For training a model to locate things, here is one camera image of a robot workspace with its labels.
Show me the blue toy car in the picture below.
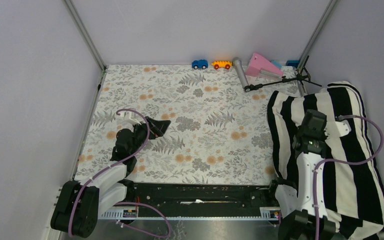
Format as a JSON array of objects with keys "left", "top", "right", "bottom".
[{"left": 191, "top": 59, "right": 209, "bottom": 70}]

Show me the right aluminium frame post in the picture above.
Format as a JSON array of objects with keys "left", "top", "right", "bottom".
[{"left": 298, "top": 0, "right": 340, "bottom": 69}]

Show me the left aluminium frame post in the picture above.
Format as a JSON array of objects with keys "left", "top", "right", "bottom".
[{"left": 62, "top": 0, "right": 106, "bottom": 71}]

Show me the light blue block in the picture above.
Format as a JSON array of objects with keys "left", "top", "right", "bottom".
[{"left": 271, "top": 60, "right": 282, "bottom": 69}]

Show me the black white striped pillowcase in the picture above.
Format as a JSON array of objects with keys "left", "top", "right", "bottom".
[{"left": 267, "top": 81, "right": 384, "bottom": 240}]

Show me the black mini tripod stand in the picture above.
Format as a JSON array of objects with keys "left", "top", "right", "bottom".
[{"left": 243, "top": 55, "right": 322, "bottom": 93}]

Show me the grey microphone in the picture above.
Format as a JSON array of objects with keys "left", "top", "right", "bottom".
[{"left": 232, "top": 57, "right": 251, "bottom": 93}]

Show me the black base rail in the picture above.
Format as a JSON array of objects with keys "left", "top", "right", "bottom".
[{"left": 123, "top": 182, "right": 280, "bottom": 219}]

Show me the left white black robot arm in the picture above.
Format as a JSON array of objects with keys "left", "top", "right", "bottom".
[{"left": 50, "top": 116, "right": 171, "bottom": 238}]

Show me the aluminium frame post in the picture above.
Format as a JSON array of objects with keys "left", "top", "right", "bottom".
[
  {"left": 298, "top": 0, "right": 340, "bottom": 69},
  {"left": 62, "top": 0, "right": 106, "bottom": 71}
]

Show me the floral patterned table mat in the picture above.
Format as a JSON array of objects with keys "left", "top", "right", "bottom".
[{"left": 75, "top": 65, "right": 300, "bottom": 185}]

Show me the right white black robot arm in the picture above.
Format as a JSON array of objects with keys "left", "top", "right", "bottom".
[{"left": 266, "top": 109, "right": 336, "bottom": 240}]

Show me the dark blue block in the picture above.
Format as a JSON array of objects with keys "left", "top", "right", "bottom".
[{"left": 285, "top": 60, "right": 300, "bottom": 68}]

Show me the pink triangular block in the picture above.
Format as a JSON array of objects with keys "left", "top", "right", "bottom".
[{"left": 245, "top": 52, "right": 284, "bottom": 77}]

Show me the orange yellow toy car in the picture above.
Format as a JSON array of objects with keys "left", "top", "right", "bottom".
[{"left": 211, "top": 61, "right": 233, "bottom": 70}]

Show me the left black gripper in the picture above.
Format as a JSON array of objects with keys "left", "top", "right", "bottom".
[{"left": 129, "top": 115, "right": 170, "bottom": 156}]

